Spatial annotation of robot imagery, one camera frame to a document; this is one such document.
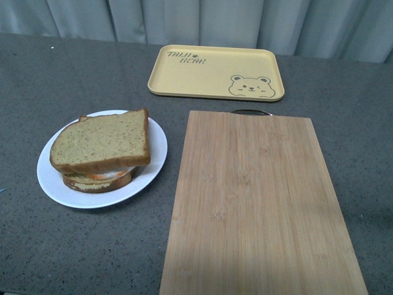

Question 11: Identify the bamboo cutting board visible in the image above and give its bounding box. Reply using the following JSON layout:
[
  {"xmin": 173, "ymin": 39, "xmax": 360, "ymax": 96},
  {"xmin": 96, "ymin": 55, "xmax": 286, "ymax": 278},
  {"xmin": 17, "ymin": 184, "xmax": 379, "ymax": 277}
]
[{"xmin": 160, "ymin": 111, "xmax": 367, "ymax": 294}]

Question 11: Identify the bread slice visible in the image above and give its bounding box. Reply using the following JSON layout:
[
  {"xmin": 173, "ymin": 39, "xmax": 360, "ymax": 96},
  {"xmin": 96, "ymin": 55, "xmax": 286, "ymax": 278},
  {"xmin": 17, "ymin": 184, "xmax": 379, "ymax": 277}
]
[
  {"xmin": 50, "ymin": 108, "xmax": 151, "ymax": 174},
  {"xmin": 61, "ymin": 171, "xmax": 134, "ymax": 193}
]

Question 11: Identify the metal cutting board handle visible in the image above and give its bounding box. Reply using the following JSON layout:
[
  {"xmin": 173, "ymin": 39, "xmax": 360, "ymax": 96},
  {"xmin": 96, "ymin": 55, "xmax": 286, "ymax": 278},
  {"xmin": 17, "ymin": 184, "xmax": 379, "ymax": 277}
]
[{"xmin": 232, "ymin": 109, "xmax": 272, "ymax": 116}]

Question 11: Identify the fried egg toy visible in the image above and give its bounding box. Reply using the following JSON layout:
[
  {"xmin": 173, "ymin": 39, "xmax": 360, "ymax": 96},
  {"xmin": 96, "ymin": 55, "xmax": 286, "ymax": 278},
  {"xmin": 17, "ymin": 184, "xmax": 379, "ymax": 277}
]
[{"xmin": 84, "ymin": 167, "xmax": 136, "ymax": 180}]

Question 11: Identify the yellow bear tray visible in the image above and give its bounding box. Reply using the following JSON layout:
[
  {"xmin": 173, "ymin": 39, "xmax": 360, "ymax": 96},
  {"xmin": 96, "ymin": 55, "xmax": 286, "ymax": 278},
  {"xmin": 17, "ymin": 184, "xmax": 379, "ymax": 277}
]
[{"xmin": 148, "ymin": 45, "xmax": 285, "ymax": 102}]

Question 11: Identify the grey curtain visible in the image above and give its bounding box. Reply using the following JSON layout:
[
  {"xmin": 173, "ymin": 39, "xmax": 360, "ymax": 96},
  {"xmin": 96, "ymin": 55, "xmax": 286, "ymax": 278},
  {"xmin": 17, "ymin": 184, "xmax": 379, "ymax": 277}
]
[{"xmin": 1, "ymin": 0, "xmax": 392, "ymax": 63}]

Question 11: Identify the white round plate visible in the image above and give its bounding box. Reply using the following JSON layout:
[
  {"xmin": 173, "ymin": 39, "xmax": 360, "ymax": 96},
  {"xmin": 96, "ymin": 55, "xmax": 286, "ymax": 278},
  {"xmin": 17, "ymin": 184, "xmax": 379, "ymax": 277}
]
[{"xmin": 37, "ymin": 110, "xmax": 168, "ymax": 209}]

